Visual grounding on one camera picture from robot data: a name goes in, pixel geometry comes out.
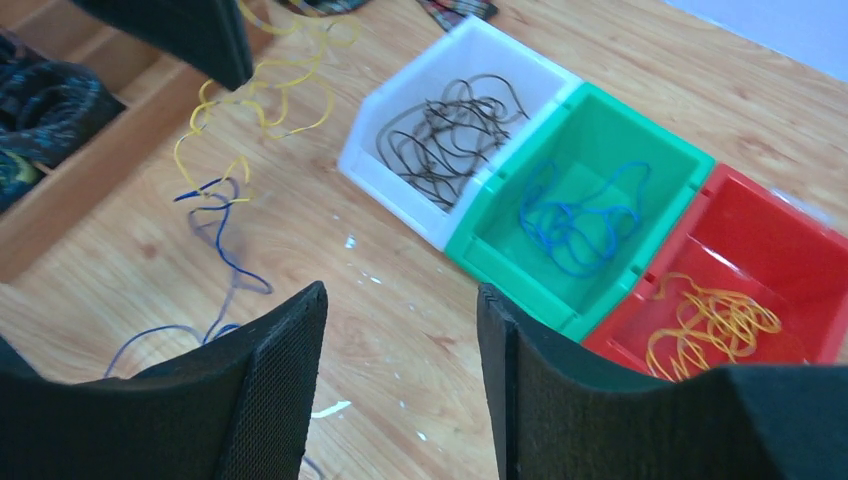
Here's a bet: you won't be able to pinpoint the green plastic bin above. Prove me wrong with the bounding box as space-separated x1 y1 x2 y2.
445 83 715 341

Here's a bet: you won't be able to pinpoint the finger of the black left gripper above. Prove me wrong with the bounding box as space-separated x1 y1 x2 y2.
73 0 254 91

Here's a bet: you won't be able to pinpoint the wooden compartment tray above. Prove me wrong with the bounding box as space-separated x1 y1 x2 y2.
0 0 276 286

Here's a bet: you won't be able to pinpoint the white plastic bin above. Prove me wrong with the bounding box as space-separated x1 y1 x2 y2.
338 17 583 251

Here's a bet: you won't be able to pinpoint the red plastic bin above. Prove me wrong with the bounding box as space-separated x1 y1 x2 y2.
582 164 847 373

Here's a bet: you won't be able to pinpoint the coiled yellow-green cable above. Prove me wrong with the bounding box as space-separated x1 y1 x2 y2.
0 148 48 213

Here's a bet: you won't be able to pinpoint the yellow cable small bundle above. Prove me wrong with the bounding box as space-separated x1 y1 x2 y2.
173 1 361 208

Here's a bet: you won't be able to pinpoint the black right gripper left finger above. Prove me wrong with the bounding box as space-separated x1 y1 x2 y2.
1 281 328 479

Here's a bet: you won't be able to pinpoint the plaid cloth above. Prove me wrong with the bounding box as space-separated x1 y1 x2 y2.
277 0 499 31

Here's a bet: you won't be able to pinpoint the dark cables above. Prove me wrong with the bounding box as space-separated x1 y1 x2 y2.
374 72 531 212

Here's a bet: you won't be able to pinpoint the coiled dark cable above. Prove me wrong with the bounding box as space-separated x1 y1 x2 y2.
0 29 127 170

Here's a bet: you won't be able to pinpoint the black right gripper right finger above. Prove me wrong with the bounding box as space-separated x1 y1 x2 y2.
476 284 847 479

